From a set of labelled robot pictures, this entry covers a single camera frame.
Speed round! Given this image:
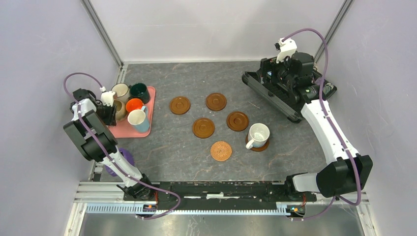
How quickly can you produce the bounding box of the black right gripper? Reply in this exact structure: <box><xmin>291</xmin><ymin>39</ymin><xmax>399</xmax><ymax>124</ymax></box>
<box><xmin>257</xmin><ymin>54</ymin><xmax>297</xmax><ymax>89</ymax></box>

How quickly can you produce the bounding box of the beige mug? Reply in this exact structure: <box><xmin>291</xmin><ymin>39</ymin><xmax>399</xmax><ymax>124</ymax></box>
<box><xmin>114</xmin><ymin>99</ymin><xmax>127</xmax><ymax>122</ymax></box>

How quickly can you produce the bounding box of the brown wooden coaster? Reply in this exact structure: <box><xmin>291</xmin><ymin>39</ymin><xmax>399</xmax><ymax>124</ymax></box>
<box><xmin>226</xmin><ymin>111</ymin><xmax>249</xmax><ymax>132</ymax></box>
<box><xmin>192</xmin><ymin>118</ymin><xmax>215</xmax><ymax>139</ymax></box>
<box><xmin>169</xmin><ymin>96</ymin><xmax>191</xmax><ymax>115</ymax></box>
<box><xmin>245</xmin><ymin>135</ymin><xmax>269</xmax><ymax>152</ymax></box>
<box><xmin>206</xmin><ymin>93</ymin><xmax>227</xmax><ymax>111</ymax></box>

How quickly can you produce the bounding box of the white mug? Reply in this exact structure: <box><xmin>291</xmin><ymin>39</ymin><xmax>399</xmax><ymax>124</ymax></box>
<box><xmin>245</xmin><ymin>123</ymin><xmax>270</xmax><ymax>149</ymax></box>

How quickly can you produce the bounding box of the woven rattan coaster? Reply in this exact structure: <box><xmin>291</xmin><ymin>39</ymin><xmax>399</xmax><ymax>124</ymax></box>
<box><xmin>210</xmin><ymin>141</ymin><xmax>233</xmax><ymax>161</ymax></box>

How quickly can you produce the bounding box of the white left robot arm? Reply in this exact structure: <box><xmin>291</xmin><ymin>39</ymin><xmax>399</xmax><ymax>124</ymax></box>
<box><xmin>63</xmin><ymin>88</ymin><xmax>154</xmax><ymax>201</ymax></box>

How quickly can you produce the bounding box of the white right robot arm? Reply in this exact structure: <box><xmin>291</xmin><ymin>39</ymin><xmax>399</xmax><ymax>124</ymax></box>
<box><xmin>256</xmin><ymin>52</ymin><xmax>373</xmax><ymax>201</ymax></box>

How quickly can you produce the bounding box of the pink tray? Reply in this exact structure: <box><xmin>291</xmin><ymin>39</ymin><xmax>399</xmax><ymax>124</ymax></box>
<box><xmin>107</xmin><ymin>86</ymin><xmax>157</xmax><ymax>139</ymax></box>

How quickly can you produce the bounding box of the cream mug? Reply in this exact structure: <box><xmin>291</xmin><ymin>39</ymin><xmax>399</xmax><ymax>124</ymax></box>
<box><xmin>111</xmin><ymin>83</ymin><xmax>130</xmax><ymax>103</ymax></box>

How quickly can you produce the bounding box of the black poker chip case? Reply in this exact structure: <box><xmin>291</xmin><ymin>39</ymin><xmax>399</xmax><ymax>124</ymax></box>
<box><xmin>242</xmin><ymin>59</ymin><xmax>337</xmax><ymax>123</ymax></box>

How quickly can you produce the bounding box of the orange mug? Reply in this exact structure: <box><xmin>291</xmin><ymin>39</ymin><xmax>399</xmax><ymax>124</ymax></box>
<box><xmin>125</xmin><ymin>98</ymin><xmax>144</xmax><ymax>113</ymax></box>

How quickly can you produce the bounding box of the light blue mug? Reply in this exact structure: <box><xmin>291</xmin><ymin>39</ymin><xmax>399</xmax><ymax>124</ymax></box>
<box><xmin>127</xmin><ymin>106</ymin><xmax>150</xmax><ymax>133</ymax></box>

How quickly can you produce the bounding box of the dark green mug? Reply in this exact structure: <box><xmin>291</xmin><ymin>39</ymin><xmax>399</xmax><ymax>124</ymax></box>
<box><xmin>129</xmin><ymin>83</ymin><xmax>150</xmax><ymax>104</ymax></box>

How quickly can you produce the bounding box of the purple plastic stand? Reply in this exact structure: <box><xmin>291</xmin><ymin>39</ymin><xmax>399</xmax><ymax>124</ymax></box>
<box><xmin>105</xmin><ymin>148</ymin><xmax>134</xmax><ymax>177</ymax></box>

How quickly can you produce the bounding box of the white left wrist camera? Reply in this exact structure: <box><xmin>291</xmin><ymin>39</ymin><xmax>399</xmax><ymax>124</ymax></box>
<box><xmin>100</xmin><ymin>91</ymin><xmax>116</xmax><ymax>107</ymax></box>

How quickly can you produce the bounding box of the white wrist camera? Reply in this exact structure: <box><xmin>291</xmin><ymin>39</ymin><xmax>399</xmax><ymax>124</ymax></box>
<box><xmin>276</xmin><ymin>37</ymin><xmax>298</xmax><ymax>63</ymax></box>
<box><xmin>100</xmin><ymin>91</ymin><xmax>116</xmax><ymax>107</ymax></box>

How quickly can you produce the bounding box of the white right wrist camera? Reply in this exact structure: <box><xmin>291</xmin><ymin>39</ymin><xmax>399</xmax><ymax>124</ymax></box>
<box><xmin>276</xmin><ymin>37</ymin><xmax>298</xmax><ymax>63</ymax></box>

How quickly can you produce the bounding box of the aluminium frame rail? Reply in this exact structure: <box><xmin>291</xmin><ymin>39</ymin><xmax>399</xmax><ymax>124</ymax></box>
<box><xmin>74</xmin><ymin>181</ymin><xmax>370</xmax><ymax>215</ymax></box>

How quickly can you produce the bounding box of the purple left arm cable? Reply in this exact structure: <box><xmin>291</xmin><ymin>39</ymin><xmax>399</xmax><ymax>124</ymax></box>
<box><xmin>63</xmin><ymin>72</ymin><xmax>181</xmax><ymax>220</ymax></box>

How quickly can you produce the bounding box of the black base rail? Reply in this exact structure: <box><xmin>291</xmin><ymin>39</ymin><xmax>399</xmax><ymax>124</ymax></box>
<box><xmin>118</xmin><ymin>181</ymin><xmax>317</xmax><ymax>210</ymax></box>

